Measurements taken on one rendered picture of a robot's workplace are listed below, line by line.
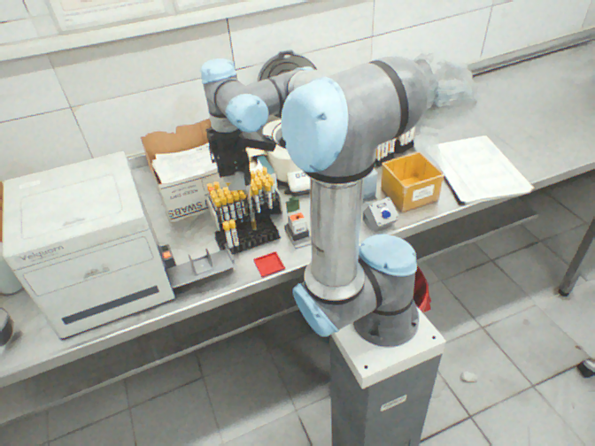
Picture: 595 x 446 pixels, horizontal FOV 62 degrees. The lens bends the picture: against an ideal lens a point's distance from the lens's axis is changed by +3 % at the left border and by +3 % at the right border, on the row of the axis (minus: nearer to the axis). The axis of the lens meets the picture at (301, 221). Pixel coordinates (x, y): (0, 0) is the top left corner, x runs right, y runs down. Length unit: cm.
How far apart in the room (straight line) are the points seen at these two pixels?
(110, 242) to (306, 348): 127
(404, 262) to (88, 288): 71
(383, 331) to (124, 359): 118
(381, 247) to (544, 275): 171
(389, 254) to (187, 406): 136
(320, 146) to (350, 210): 16
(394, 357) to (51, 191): 86
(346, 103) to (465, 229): 177
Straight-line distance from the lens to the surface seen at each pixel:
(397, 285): 100
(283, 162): 152
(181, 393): 219
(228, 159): 119
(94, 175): 127
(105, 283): 123
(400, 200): 147
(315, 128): 64
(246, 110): 100
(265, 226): 142
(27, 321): 143
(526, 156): 180
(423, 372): 125
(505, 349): 232
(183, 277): 130
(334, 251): 82
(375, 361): 111
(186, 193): 147
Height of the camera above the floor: 187
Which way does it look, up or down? 43 degrees down
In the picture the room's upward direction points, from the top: 4 degrees counter-clockwise
